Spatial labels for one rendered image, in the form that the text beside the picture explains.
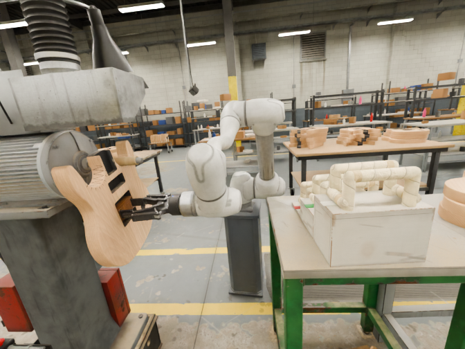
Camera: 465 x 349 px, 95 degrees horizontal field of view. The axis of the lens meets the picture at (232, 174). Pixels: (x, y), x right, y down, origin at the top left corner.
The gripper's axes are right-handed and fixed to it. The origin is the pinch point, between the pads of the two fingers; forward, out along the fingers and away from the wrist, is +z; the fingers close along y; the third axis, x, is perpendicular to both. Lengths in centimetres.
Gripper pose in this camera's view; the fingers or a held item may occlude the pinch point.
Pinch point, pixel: (128, 208)
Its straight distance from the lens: 87.5
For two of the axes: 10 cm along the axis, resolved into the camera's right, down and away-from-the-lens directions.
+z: -9.9, 0.7, 0.9
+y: 0.5, -4.3, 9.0
